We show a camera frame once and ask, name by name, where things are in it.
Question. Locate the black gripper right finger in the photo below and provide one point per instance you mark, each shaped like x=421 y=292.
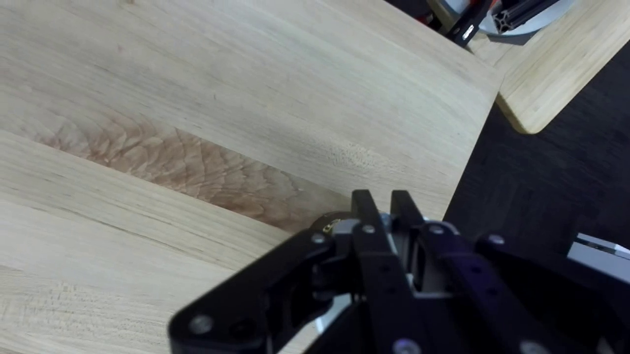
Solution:
x=522 y=304

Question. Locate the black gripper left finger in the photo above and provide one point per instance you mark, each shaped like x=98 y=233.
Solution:
x=358 y=254

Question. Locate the small wooden side table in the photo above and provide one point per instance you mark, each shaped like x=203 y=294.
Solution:
x=539 y=77

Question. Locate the silver metal bracket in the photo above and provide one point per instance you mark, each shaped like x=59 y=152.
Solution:
x=600 y=256

